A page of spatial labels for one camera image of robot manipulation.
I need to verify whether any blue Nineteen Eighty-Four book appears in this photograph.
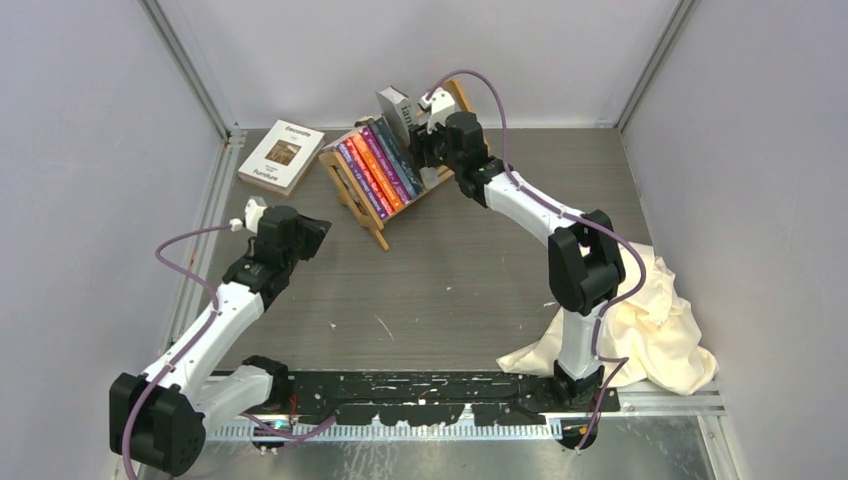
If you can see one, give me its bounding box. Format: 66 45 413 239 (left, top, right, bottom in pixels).
362 125 412 205

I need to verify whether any floral Louisa May Alcott book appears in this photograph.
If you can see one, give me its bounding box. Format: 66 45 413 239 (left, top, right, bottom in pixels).
368 117 423 200

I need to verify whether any stack of grey magazines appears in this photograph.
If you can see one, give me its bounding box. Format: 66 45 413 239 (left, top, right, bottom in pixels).
375 86 442 190

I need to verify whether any red Treehouse book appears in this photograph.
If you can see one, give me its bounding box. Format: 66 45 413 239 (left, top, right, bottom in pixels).
337 140 393 220

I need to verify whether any purple 52-Storey Treehouse book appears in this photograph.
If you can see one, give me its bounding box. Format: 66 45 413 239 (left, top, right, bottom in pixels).
334 144 389 223

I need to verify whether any orange 78-Storey Treehouse book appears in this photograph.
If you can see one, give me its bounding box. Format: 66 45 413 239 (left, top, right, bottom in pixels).
352 132 402 216

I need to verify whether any magenta paperback book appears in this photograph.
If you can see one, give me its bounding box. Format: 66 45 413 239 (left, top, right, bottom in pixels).
359 126 410 211

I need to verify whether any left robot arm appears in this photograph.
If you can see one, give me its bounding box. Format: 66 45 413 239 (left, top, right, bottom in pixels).
109 197 332 479

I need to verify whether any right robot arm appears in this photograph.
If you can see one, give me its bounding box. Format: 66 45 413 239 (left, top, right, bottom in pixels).
408 111 626 411

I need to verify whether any white Decorate Furniture book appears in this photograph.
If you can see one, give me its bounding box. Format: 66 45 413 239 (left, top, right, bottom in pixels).
237 120 325 198

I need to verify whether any cream cloth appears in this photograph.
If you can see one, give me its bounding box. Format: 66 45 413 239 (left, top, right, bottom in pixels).
496 242 719 395

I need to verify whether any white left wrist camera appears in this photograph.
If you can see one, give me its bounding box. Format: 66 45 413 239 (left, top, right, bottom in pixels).
228 196 268 234

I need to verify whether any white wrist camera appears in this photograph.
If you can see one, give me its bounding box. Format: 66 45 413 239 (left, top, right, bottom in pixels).
418 87 458 133
228 196 268 234

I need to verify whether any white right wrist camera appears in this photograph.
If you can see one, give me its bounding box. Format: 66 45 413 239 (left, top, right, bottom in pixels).
418 87 458 133

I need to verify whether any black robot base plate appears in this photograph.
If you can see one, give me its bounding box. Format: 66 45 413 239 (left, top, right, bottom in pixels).
248 370 620 427

